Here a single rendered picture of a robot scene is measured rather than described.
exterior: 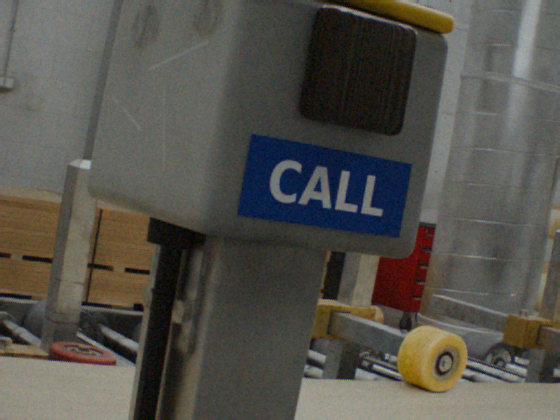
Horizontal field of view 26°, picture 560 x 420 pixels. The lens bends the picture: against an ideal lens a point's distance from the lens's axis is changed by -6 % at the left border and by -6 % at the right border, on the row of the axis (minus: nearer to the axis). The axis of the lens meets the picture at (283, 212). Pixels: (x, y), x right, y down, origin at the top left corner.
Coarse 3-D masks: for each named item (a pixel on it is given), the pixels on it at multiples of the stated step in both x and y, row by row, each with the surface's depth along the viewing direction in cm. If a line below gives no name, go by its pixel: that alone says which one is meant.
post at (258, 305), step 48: (240, 240) 33; (240, 288) 33; (288, 288) 34; (144, 336) 35; (240, 336) 33; (288, 336) 34; (144, 384) 33; (192, 384) 33; (240, 384) 33; (288, 384) 34
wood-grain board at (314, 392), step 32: (0, 384) 115; (32, 384) 118; (64, 384) 121; (96, 384) 124; (128, 384) 127; (320, 384) 149; (352, 384) 152; (384, 384) 156; (480, 384) 167; (512, 384) 172; (544, 384) 176; (0, 416) 103; (32, 416) 105; (64, 416) 108; (96, 416) 110; (320, 416) 130; (352, 416) 132; (384, 416) 135; (416, 416) 138; (448, 416) 141; (480, 416) 144; (512, 416) 147; (544, 416) 150
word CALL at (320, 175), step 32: (256, 160) 30; (288, 160) 31; (320, 160) 31; (352, 160) 32; (384, 160) 33; (256, 192) 30; (288, 192) 31; (320, 192) 32; (352, 192) 32; (384, 192) 33; (320, 224) 32; (352, 224) 32; (384, 224) 33
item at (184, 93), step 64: (128, 0) 35; (192, 0) 32; (256, 0) 30; (320, 0) 31; (384, 0) 32; (128, 64) 34; (192, 64) 31; (256, 64) 30; (128, 128) 34; (192, 128) 31; (256, 128) 30; (320, 128) 31; (128, 192) 33; (192, 192) 30; (384, 256) 34
